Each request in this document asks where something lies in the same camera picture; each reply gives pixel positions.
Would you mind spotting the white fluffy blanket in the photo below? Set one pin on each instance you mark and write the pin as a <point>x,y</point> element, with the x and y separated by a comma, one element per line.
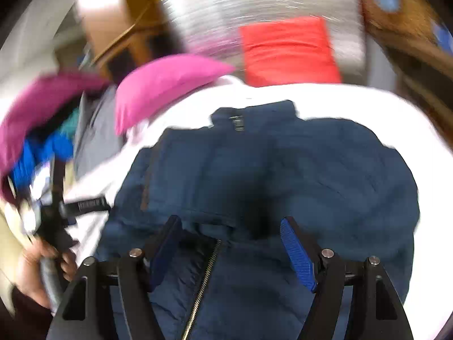
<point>357,102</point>

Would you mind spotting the red pillow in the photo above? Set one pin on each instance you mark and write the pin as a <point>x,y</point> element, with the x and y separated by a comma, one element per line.
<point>288,51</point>

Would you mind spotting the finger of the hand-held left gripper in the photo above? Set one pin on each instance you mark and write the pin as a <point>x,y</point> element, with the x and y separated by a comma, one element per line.
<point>59,184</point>
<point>86,206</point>

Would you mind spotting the teal cloth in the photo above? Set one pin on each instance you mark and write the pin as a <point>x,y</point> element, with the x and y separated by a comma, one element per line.
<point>72,122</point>

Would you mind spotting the grey garment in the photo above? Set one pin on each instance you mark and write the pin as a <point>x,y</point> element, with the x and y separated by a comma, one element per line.
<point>97,131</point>

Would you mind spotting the wooden furniture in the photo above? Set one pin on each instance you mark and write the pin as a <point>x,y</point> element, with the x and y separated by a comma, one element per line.
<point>407,39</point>

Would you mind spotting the pink pillow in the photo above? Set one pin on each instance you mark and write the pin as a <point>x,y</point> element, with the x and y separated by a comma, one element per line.
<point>166,85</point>

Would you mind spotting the navy blue zip jacket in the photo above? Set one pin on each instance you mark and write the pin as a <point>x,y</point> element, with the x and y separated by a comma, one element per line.
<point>283,170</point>

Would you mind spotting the magenta cloth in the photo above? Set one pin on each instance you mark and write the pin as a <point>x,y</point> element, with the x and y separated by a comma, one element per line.
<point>39,113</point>

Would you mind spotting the bright blue cloth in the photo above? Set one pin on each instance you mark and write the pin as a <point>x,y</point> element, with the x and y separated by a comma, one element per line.
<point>42,154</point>

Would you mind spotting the silver foil insulation sheet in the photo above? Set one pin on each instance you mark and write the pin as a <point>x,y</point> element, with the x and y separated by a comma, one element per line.
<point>219,10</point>

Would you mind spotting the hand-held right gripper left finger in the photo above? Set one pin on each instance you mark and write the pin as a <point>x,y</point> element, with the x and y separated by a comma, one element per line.
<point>165,255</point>

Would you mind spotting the person's left hand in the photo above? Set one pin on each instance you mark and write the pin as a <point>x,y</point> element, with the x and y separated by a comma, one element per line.
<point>32,272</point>

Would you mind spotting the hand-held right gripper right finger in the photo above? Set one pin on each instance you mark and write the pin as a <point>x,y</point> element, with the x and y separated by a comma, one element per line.
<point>300,258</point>

